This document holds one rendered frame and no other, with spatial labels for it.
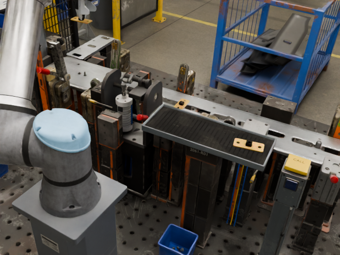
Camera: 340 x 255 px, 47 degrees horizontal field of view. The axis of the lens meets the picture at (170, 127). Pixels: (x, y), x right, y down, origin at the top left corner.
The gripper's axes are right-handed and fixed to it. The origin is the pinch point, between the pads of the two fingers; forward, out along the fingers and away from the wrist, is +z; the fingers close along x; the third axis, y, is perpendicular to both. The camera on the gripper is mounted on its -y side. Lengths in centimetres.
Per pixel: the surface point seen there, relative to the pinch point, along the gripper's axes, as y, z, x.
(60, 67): 2.3, 15.5, -15.9
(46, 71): 1.8, 14.2, -23.7
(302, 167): 97, 1, -35
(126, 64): 10.0, 27.8, 21.6
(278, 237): 99, 28, -36
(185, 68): 42.4, 13.6, 13.5
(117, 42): 7.5, 15.1, 16.4
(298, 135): 94, 17, 3
